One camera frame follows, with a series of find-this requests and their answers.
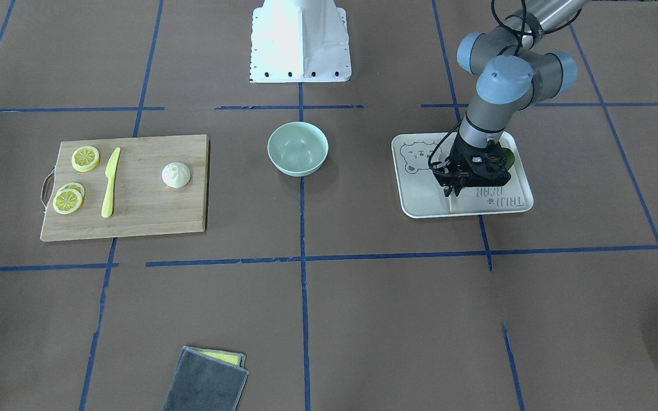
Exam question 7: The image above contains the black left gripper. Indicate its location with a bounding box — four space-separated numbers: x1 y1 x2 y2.
428 137 511 198

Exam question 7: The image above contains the white steamed bun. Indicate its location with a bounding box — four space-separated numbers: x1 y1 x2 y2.
161 162 192 189

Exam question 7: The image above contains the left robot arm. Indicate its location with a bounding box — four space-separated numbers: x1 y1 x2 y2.
428 1 585 197

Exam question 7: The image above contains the mint green bowl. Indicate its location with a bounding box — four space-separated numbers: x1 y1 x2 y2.
267 122 329 177

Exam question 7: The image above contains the white divided bear tray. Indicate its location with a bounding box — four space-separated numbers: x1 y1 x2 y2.
391 132 533 219

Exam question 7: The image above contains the green avocado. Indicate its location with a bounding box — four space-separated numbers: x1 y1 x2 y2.
501 147 515 171

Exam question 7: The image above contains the bamboo cutting board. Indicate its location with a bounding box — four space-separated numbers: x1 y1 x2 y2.
40 135 210 242

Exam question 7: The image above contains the grey and yellow cloth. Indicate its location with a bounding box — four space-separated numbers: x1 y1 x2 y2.
162 346 248 410

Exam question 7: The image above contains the yellow plastic knife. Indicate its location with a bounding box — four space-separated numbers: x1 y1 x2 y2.
100 147 121 218

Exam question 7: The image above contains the upper lemon slice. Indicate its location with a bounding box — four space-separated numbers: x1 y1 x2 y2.
71 146 101 172

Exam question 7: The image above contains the lemon slice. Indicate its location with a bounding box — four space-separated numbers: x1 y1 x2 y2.
71 146 101 172
52 189 83 214
57 182 86 198

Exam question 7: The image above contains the middle lemon slice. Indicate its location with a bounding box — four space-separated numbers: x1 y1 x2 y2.
57 182 86 198

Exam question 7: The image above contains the lower lemon slice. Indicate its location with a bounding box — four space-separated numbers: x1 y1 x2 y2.
52 189 83 214

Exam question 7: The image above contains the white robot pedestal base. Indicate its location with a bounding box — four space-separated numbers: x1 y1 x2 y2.
249 1 352 83

